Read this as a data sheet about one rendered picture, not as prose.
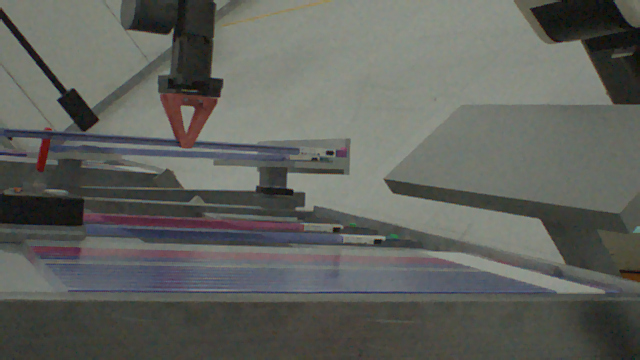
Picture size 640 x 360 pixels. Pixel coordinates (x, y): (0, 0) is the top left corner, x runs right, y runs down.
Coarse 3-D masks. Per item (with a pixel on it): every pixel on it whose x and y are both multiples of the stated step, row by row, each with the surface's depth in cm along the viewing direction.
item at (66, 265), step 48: (48, 240) 74; (96, 288) 55; (144, 288) 56; (192, 288) 58; (240, 288) 60; (288, 288) 62; (336, 288) 64; (384, 288) 66; (432, 288) 68; (480, 288) 71; (528, 288) 73; (576, 288) 76
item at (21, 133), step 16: (0, 128) 103; (16, 128) 105; (128, 144) 111; (144, 144) 112; (160, 144) 113; (176, 144) 114; (208, 144) 116; (224, 144) 117; (240, 144) 119; (256, 144) 120
